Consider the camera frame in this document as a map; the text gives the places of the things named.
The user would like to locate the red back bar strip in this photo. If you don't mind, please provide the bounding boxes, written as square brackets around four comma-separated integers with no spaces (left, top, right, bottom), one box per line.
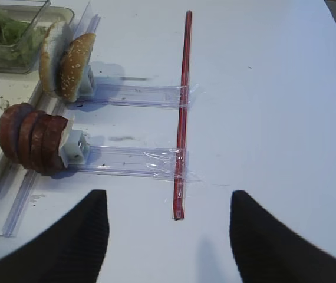
[172,10,192,221]

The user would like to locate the white pusher block patties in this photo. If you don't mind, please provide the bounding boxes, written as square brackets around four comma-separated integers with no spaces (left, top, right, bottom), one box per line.
[58,129,90,168]

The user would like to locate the clear lettuce container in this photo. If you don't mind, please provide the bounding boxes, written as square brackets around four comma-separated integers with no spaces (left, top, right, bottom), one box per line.
[0,1,51,74]

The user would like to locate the clear rail patty lane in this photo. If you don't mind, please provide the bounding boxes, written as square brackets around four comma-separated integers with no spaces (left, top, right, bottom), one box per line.
[67,146,200,182]

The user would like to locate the clear front stop rail right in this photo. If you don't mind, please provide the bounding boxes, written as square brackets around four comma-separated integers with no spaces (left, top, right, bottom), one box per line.
[0,1,100,238]

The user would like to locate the pale bun slice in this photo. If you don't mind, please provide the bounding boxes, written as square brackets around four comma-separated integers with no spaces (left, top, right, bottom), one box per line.
[39,21,73,98]

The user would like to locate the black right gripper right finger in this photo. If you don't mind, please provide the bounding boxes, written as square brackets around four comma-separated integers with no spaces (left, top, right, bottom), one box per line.
[229,190,336,282]

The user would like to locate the sesame top bun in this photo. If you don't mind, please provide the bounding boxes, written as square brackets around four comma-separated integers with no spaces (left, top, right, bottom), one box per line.
[58,33,95,103]

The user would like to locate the green lettuce leaves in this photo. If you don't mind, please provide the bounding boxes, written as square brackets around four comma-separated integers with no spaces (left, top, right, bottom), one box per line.
[0,9,47,68]

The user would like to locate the brown meat patty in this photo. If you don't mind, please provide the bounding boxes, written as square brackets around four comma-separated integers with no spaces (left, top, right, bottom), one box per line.
[30,114,52,175]
[41,116,68,175]
[18,110,46,169]
[0,103,34,163]

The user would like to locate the white pusher block sesame bun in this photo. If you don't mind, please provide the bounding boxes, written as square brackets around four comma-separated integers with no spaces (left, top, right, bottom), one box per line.
[77,65,96,97]

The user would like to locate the clear rail sesame bun lane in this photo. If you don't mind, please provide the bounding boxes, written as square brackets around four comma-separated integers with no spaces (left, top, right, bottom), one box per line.
[77,84,200,109]

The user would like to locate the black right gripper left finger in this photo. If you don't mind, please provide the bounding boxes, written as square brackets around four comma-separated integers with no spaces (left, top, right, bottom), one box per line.
[0,190,109,282]

